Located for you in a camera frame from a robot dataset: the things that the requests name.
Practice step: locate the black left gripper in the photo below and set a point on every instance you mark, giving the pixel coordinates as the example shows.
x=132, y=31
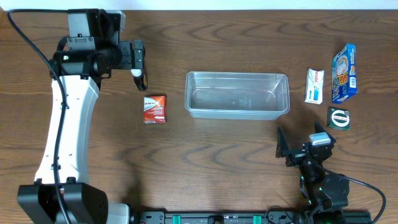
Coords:
x=137, y=55

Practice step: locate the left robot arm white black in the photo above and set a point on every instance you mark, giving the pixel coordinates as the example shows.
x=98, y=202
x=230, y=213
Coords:
x=61, y=190

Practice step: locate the red orange medicine box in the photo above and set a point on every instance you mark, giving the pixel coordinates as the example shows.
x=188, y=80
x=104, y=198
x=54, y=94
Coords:
x=155, y=109

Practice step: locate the blue KoolFever box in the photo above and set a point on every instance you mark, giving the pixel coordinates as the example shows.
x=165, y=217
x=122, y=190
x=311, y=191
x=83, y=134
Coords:
x=344, y=81

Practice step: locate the black bottle with white cap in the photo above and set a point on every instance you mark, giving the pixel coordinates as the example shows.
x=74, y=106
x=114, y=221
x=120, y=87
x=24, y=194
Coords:
x=140, y=78

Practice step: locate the white Panadol box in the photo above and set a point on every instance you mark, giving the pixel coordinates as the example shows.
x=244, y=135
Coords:
x=314, y=86

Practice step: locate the green round tin box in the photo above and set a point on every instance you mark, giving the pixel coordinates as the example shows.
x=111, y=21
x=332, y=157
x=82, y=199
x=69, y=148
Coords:
x=338, y=119

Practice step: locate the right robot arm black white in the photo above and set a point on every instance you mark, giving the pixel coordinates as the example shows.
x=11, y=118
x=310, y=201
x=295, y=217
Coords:
x=327, y=193

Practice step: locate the clear plastic container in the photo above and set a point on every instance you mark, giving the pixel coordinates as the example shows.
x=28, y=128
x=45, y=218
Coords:
x=234, y=95

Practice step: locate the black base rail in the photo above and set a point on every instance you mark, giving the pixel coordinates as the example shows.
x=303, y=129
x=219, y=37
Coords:
x=269, y=217

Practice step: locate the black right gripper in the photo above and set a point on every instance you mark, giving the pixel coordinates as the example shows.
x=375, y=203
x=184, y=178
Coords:
x=300, y=154

